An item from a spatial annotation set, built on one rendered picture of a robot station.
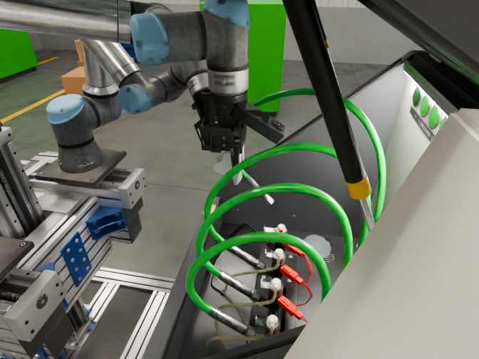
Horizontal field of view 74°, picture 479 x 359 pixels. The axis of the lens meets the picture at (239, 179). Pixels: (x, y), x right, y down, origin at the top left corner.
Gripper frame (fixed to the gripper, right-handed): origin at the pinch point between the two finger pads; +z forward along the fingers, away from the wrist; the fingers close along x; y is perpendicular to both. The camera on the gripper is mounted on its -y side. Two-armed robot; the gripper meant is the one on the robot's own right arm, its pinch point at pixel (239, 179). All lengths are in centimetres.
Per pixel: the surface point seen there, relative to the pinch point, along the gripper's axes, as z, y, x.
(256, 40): 30, 38, -328
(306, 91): -18.8, -12.5, -5.4
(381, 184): -3.1, -29.2, 1.6
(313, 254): -6.2, -15.0, 25.8
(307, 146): -14.6, -13.2, 9.8
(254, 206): 30.9, -0.1, -29.7
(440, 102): -19.9, -35.2, -0.5
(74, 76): 79, 273, -317
